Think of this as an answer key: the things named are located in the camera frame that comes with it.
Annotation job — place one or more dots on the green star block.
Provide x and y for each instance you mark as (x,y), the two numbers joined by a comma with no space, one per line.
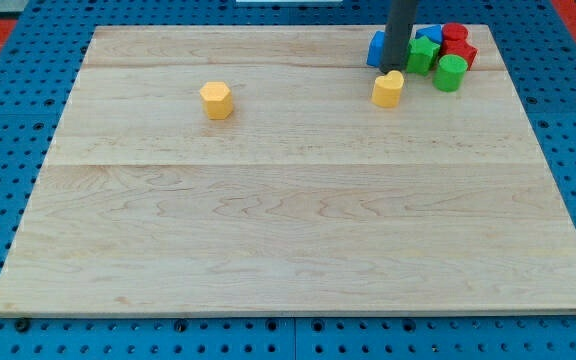
(422,54)

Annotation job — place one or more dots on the red star block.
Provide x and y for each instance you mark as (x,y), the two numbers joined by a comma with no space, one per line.
(460,48)

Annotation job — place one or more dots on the green cylinder block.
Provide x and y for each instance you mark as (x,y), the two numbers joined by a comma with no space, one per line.
(450,72)

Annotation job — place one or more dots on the wooden board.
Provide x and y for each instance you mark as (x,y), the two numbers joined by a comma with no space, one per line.
(308,200)

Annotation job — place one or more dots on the blue cube block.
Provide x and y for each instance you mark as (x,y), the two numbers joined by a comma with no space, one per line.
(375,49)

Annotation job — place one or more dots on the yellow heart block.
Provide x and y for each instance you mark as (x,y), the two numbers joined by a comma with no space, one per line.
(387,89)

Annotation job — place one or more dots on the red cylinder block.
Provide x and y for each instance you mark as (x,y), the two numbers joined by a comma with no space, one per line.
(454,32)

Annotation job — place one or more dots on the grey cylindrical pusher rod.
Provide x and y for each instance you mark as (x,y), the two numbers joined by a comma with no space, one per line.
(398,28)

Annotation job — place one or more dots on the yellow hexagon block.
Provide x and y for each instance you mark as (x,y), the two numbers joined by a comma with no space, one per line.
(217,100)

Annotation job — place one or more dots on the blue triangular block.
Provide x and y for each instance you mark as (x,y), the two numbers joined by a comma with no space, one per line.
(433,32)

